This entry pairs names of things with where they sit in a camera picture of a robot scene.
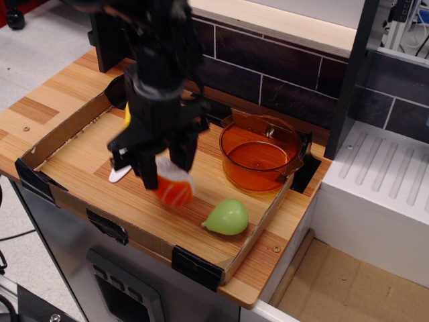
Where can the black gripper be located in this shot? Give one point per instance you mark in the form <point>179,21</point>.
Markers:
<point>159,121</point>

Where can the orange white toy sushi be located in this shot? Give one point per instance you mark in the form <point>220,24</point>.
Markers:
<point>175,185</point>

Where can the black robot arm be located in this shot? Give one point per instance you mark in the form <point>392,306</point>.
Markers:
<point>167,52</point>

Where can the orange transparent plastic pot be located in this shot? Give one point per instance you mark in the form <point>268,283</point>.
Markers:
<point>260,152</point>

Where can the yellow white toy knife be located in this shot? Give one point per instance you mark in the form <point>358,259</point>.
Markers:
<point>117,175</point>

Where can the green toy pear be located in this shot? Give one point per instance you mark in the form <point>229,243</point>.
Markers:
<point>229,217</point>

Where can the grey toy oven front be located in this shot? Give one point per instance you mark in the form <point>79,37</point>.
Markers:
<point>112,282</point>

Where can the white toy sink drainboard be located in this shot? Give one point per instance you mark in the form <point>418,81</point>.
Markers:
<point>373,202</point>

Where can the black vertical post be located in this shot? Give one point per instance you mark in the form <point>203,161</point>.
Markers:
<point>346,108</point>

